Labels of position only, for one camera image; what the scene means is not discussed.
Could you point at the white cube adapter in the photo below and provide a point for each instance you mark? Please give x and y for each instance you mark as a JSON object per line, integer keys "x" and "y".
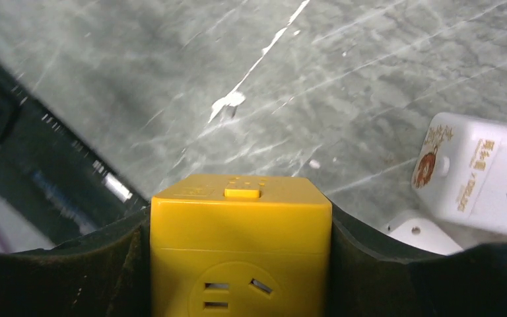
{"x": 461, "y": 171}

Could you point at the yellow cube adapter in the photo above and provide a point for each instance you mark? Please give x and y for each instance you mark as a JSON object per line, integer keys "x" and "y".
{"x": 230, "y": 245}

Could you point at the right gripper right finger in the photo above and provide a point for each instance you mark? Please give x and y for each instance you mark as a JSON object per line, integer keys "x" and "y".
{"x": 372, "y": 274}

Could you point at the small white plug adapter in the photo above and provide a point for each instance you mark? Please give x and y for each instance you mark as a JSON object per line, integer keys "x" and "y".
{"x": 415, "y": 229}

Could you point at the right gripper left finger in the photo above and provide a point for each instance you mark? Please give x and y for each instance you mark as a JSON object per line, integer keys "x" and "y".
{"x": 104, "y": 273}

